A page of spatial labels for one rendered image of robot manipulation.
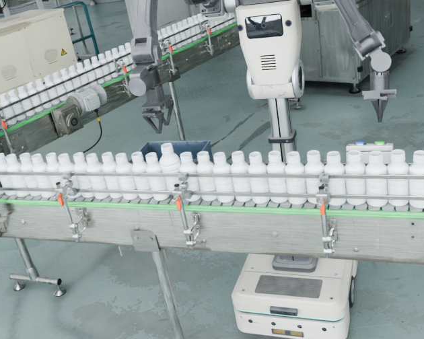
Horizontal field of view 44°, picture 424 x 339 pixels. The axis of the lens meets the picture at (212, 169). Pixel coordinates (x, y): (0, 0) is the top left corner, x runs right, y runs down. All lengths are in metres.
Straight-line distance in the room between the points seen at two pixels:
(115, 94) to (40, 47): 2.50
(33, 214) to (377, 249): 1.25
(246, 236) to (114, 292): 1.53
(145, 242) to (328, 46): 3.77
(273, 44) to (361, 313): 1.38
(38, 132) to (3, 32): 2.63
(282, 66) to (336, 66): 3.26
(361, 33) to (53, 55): 4.58
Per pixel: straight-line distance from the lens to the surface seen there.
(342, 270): 2.55
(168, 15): 7.82
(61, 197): 1.87
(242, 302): 2.46
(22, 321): 3.20
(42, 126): 3.10
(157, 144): 2.41
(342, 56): 5.28
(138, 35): 1.61
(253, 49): 2.09
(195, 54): 3.98
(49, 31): 5.89
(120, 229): 1.91
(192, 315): 2.81
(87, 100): 3.06
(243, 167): 1.63
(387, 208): 1.60
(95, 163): 1.86
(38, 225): 2.12
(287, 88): 2.12
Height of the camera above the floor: 1.86
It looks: 26 degrees down
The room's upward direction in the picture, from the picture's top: 11 degrees counter-clockwise
